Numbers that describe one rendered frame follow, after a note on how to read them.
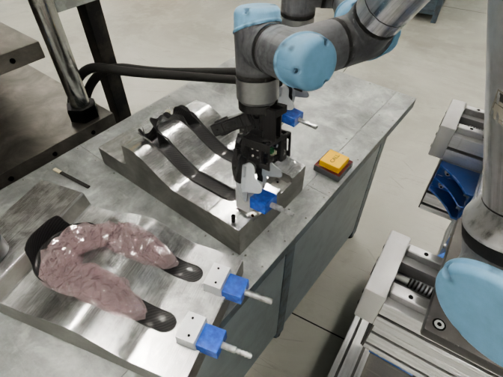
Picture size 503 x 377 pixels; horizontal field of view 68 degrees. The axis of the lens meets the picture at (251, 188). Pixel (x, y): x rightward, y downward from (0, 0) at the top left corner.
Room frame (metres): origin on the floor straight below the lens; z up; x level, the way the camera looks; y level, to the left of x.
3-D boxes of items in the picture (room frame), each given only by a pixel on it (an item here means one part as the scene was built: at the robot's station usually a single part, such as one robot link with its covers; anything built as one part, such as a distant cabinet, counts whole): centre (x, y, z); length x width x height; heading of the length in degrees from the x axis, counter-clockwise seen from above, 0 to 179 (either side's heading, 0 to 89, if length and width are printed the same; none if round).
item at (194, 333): (0.26, 0.06, 0.86); 0.13 x 0.05 x 0.05; 69
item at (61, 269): (0.41, 0.29, 0.90); 0.26 x 0.18 x 0.08; 69
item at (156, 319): (0.40, 0.28, 0.88); 0.34 x 0.15 x 0.07; 69
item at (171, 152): (0.72, 0.14, 0.92); 0.35 x 0.16 x 0.09; 52
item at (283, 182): (0.63, -0.07, 0.87); 0.05 x 0.05 x 0.04; 52
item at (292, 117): (0.82, -0.12, 0.93); 0.13 x 0.05 x 0.05; 52
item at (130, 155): (0.73, 0.14, 0.87); 0.50 x 0.26 x 0.14; 52
